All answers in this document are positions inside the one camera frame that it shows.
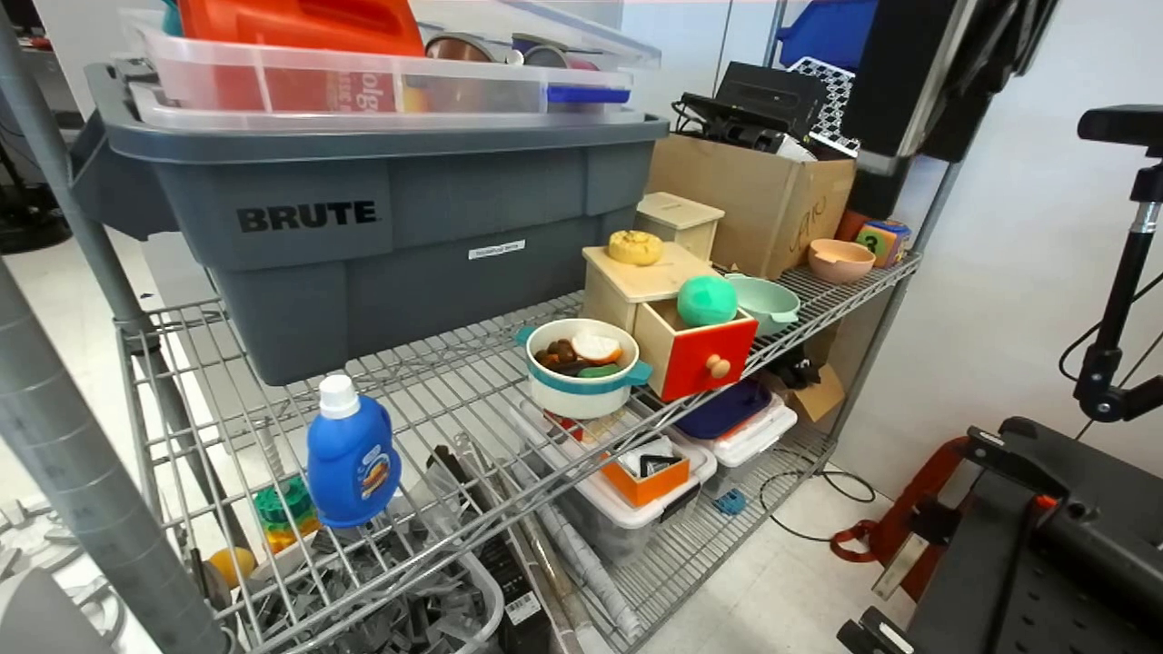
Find brown cardboard box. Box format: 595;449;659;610
644;132;863;282

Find black floor cable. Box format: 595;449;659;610
756;457;880;546

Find white perforated panel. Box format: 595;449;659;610
791;54;864;159

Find toy apple slice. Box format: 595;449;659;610
572;332;627;367

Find orange plastic container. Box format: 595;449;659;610
174;0;429;59

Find metal wire shelf rack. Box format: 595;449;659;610
0;0;1040;654

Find small open cardboard box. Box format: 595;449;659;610
774;348;852;427

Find wire basket of grey parts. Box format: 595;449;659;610
229;541;504;654

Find clear plastic lidded bin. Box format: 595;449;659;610
129;0;664;125

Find mint green bowl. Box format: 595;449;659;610
725;271;806;340

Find blue detergent bottle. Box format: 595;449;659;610
303;369;409;534

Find green and yellow toy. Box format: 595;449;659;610
252;473;321;556

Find black electronic device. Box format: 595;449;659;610
668;59;833;157

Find grey paper rolls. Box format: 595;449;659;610
531;500;644;648

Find wooden box with red drawer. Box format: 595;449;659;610
583;242;765;407

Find white pot with teal band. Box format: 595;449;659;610
513;316;659;421

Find colourful toy cube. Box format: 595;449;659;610
853;218;917;271

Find clear bin with blue contents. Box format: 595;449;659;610
668;375;799;473

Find blue plastic bin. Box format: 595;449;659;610
774;0;883;74

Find green plush ball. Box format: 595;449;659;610
674;271;742;332

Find yellow toy donut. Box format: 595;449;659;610
602;229;664;269

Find brown toy food pieces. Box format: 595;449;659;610
531;337;633;381

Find small wooden slot box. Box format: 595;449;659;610
633;189;728;264

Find black camera stand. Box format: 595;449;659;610
1054;100;1163;424

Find grey BRUTE storage tote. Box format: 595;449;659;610
69;54;674;390

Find yellow toy ball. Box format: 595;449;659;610
205;546;261;592

